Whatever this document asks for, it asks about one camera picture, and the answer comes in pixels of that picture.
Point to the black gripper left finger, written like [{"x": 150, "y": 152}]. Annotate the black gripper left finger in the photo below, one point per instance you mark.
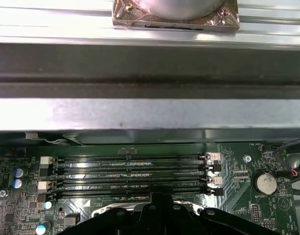
[{"x": 130, "y": 222}]

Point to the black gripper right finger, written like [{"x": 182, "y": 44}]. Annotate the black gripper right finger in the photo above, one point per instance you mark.
[{"x": 201, "y": 222}]

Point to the metal socket cover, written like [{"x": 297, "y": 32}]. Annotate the metal socket cover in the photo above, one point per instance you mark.
[{"x": 110, "y": 208}]

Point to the green motherboard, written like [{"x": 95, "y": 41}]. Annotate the green motherboard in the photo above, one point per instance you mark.
[{"x": 237, "y": 200}]

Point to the black RAM slot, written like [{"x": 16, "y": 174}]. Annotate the black RAM slot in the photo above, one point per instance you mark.
[
  {"x": 96, "y": 183},
  {"x": 96, "y": 194},
  {"x": 103, "y": 159},
  {"x": 103, "y": 170}
]

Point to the round coin battery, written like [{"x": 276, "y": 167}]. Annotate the round coin battery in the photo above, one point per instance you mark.
[{"x": 266, "y": 182}]

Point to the silver board screw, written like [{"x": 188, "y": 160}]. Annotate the silver board screw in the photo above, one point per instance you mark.
[
  {"x": 3, "y": 193},
  {"x": 247, "y": 158}
]

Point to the small round capacitor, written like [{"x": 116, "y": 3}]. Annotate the small round capacitor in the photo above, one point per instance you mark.
[
  {"x": 42, "y": 228},
  {"x": 18, "y": 183},
  {"x": 48, "y": 204},
  {"x": 18, "y": 172}
]

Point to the open black PC case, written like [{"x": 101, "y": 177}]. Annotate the open black PC case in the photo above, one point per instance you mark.
[{"x": 140, "y": 115}]

